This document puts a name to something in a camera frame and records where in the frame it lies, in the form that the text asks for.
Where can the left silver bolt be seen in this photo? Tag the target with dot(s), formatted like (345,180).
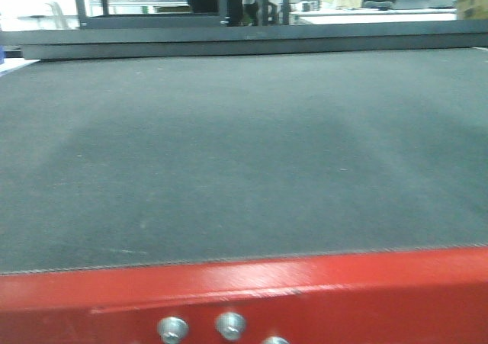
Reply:
(172,330)

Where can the black metal frame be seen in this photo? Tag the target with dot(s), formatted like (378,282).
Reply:
(169,14)

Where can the dark grey table mat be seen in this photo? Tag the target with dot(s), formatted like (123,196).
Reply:
(117,162)

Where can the silver bolt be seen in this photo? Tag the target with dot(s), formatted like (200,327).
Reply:
(230,326)
(172,330)
(275,340)

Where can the right silver bolt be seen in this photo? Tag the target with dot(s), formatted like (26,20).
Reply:
(230,326)

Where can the dark grey shelf board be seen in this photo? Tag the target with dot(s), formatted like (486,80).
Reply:
(246,41)

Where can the red metal cart edge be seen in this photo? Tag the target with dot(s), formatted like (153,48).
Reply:
(427,296)

